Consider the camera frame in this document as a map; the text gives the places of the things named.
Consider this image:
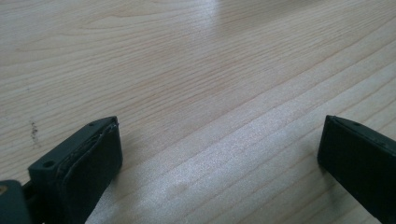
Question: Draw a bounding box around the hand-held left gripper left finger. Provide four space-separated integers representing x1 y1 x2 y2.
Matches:
27 116 123 224

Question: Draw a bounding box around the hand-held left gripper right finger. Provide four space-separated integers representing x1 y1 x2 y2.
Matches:
317 114 396 224

